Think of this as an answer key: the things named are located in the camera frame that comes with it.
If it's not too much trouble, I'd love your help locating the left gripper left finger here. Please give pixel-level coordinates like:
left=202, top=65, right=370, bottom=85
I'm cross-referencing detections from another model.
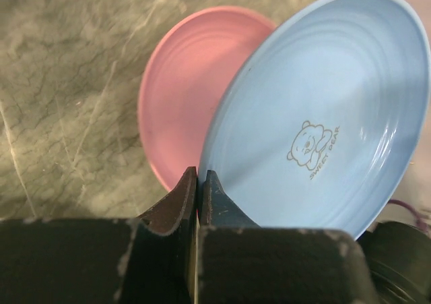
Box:
left=1, top=167, right=197, bottom=303

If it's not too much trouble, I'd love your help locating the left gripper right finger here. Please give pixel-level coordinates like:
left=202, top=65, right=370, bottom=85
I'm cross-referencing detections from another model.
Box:
left=197, top=171, right=379, bottom=303

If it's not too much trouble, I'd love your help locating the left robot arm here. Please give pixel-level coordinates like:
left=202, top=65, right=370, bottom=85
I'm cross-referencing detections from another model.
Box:
left=1, top=167, right=430, bottom=303

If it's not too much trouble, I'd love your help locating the pink plate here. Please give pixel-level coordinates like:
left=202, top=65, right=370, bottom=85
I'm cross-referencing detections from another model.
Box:
left=137, top=6, right=276, bottom=191

